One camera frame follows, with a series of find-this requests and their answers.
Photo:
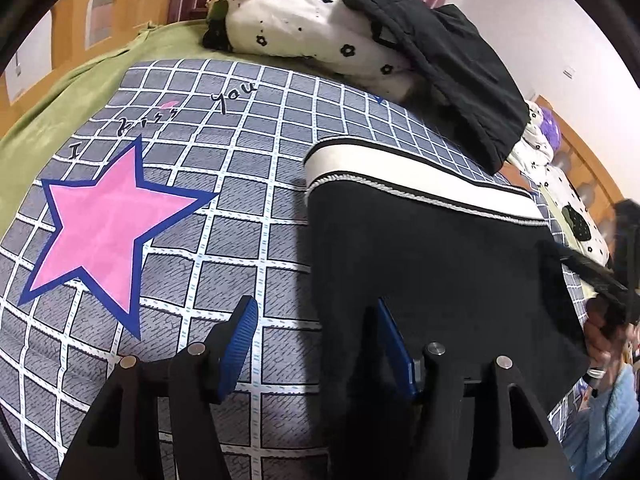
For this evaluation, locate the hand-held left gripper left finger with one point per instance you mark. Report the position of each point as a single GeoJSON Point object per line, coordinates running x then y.
{"type": "Point", "coordinates": [239, 340]}

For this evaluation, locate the black jacket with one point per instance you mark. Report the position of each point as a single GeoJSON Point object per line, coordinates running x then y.
{"type": "Point", "coordinates": [450, 60]}

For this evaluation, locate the wooden bed frame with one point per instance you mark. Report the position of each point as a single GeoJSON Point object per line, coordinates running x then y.
{"type": "Point", "coordinates": [70, 25]}

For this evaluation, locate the purple spotted cloth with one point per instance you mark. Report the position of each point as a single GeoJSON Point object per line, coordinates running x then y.
{"type": "Point", "coordinates": [552, 130]}

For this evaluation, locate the green fleece blanket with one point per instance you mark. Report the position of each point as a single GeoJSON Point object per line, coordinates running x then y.
{"type": "Point", "coordinates": [50, 110]}

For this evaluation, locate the black pants with white stripe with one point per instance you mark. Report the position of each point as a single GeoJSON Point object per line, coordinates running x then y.
{"type": "Point", "coordinates": [425, 260]}

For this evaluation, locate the grey checked blanket pink star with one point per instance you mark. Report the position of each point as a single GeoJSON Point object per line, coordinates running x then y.
{"type": "Point", "coordinates": [200, 285]}

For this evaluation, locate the white floral quilt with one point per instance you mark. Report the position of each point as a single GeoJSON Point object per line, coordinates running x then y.
{"type": "Point", "coordinates": [300, 25]}

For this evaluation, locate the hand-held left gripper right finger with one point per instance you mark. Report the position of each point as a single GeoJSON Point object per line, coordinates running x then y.
{"type": "Point", "coordinates": [397, 350]}

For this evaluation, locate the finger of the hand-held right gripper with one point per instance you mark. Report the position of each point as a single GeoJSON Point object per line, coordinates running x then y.
{"type": "Point", "coordinates": [585, 270]}

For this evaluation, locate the person's right hand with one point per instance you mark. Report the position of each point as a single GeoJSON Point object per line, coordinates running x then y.
{"type": "Point", "coordinates": [602, 350]}

